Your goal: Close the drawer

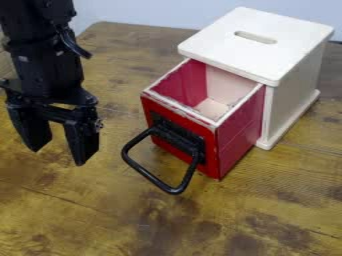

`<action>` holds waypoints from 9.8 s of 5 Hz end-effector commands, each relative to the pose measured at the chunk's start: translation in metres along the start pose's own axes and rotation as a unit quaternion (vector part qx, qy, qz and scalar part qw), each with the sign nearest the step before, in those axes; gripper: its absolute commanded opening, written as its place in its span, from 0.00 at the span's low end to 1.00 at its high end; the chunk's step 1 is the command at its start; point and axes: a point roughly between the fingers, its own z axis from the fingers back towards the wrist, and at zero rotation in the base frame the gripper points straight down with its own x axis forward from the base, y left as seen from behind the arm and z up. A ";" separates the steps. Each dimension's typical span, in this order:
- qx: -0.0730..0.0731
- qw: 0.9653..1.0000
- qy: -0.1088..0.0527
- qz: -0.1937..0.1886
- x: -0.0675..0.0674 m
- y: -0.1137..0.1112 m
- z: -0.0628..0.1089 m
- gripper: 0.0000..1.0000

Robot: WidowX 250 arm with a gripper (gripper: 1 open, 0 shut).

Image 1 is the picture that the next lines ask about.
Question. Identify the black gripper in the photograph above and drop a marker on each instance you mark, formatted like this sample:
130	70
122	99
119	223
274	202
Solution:
44	92

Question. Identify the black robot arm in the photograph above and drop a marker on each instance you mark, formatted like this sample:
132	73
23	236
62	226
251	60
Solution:
36	25

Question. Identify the red wooden drawer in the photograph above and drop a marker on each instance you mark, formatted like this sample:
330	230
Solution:
215	105

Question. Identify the white wooden box cabinet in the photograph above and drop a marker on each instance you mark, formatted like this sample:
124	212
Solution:
274	50

